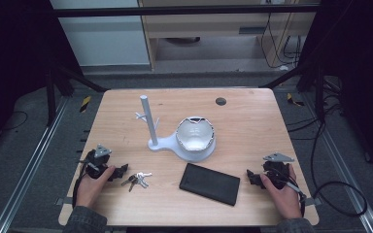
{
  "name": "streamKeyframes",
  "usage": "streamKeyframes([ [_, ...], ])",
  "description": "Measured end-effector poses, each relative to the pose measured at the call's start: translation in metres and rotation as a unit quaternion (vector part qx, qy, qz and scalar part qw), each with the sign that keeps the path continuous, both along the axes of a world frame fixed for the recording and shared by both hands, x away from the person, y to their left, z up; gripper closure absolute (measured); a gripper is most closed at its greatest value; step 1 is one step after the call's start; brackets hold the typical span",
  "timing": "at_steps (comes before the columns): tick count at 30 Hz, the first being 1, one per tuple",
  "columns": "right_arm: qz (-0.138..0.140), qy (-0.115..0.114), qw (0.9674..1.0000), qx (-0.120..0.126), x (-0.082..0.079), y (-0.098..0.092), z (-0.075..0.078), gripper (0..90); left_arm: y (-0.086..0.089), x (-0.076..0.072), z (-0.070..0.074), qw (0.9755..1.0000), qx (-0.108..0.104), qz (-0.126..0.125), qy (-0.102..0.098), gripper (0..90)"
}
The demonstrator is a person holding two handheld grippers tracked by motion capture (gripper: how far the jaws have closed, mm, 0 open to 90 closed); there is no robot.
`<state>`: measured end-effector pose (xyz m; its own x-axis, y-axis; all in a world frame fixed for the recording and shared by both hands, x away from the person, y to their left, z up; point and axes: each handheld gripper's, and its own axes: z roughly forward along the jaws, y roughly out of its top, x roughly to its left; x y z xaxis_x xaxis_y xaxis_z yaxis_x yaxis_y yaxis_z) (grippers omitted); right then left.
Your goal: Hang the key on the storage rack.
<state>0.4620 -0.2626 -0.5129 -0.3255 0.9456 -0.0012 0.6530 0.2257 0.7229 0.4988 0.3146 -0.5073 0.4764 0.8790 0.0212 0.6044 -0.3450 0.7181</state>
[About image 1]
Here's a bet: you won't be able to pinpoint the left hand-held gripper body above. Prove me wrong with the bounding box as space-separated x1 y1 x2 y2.
83 144 113 180

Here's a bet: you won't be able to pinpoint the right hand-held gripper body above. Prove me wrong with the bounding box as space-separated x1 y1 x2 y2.
261 152 295 190

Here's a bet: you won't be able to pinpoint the bunch of silver keys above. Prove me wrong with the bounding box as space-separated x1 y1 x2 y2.
120 171 153 193

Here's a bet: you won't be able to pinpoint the white key stand with hooks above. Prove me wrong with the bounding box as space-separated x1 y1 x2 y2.
135 94 218 163

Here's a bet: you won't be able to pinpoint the white faceted bowl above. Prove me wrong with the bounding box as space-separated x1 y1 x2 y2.
175 116 216 152

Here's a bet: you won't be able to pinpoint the person's left hand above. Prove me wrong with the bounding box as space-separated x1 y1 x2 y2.
75 164 117 209

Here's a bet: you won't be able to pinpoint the person's right hand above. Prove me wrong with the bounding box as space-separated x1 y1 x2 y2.
259 164 304 221

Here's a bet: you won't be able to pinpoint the yellow black striped tape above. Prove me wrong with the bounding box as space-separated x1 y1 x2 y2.
286 92 305 108
79 95 92 114

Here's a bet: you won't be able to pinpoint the black metal stand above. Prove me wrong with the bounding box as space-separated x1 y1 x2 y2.
259 61 327 124
44 59 110 128

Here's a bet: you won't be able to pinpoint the white cabinet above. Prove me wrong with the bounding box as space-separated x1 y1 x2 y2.
49 0 152 67

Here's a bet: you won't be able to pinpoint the light wooden desk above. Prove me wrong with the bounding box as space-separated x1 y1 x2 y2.
137 0 322 71

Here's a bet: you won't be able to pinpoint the right hand-held gripper black cable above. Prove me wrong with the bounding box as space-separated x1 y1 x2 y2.
281 174 307 218

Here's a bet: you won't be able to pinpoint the hand-held gripper black cable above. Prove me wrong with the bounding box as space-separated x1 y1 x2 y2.
72 158 92 210
281 174 307 218

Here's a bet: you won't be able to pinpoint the left hand-held gripper black cable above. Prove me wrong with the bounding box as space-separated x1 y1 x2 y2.
72 158 92 210

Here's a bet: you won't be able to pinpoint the grey metal table bracket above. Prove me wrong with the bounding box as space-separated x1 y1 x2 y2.
54 197 73 207
304 197 323 208

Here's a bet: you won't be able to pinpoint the aluminium floor rail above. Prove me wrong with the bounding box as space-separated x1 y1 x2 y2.
300 93 373 233
0 96 71 233

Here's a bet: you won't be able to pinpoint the thin black floor cable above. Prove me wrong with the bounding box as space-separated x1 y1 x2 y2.
0 110 29 132

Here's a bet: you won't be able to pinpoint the black looped floor cable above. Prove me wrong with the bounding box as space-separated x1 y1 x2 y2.
310 117 369 218

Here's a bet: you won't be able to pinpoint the black hanging cables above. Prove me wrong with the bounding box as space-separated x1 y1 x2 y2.
259 0 303 70

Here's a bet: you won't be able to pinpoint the black horizontal frame bar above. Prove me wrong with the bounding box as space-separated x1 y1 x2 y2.
50 4 321 18

